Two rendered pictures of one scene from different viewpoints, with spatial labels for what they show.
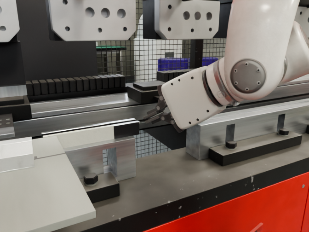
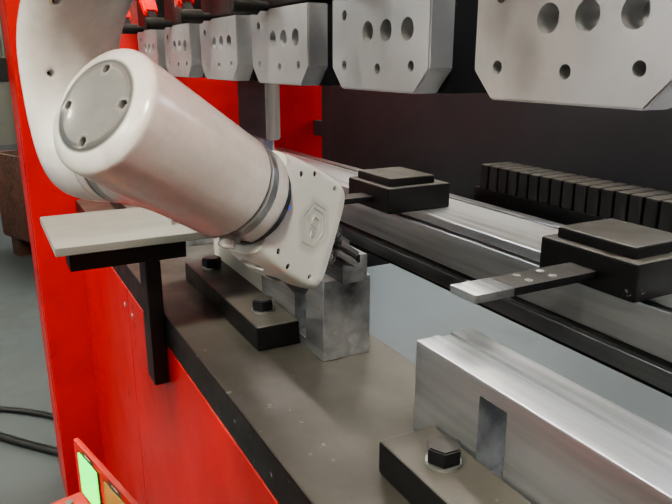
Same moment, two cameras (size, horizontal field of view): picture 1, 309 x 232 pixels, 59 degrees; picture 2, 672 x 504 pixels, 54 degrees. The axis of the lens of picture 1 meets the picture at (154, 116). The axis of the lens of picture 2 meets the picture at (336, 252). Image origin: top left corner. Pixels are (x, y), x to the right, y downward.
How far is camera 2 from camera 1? 0.86 m
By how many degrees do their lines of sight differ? 85
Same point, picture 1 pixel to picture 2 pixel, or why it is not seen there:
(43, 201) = (90, 234)
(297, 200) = not seen: outside the picture
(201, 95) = not seen: hidden behind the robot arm
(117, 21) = (291, 51)
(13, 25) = (235, 60)
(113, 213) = (209, 350)
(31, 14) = not seen: hidden behind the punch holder
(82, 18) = (268, 48)
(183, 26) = (362, 59)
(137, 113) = (573, 299)
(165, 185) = (287, 390)
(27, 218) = (66, 233)
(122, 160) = (310, 313)
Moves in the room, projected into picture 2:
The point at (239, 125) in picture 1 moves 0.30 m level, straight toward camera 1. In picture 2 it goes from (522, 435) to (149, 375)
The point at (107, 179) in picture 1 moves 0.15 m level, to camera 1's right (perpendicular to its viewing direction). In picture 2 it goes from (269, 319) to (254, 377)
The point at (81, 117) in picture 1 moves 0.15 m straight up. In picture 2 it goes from (472, 252) to (479, 138)
